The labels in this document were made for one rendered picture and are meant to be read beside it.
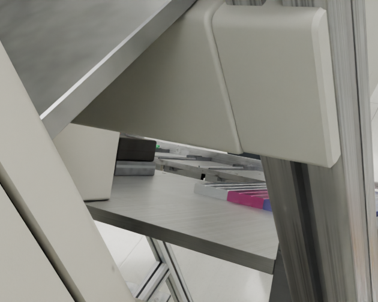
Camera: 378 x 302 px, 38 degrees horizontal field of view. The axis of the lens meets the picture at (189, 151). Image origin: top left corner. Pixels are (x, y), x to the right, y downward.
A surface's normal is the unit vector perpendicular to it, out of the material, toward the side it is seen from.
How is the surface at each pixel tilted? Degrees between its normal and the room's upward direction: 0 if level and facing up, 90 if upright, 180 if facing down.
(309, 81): 90
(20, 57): 0
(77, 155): 90
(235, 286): 0
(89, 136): 90
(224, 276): 0
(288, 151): 90
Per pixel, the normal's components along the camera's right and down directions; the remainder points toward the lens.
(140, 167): 0.83, 0.16
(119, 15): -0.25, -0.76
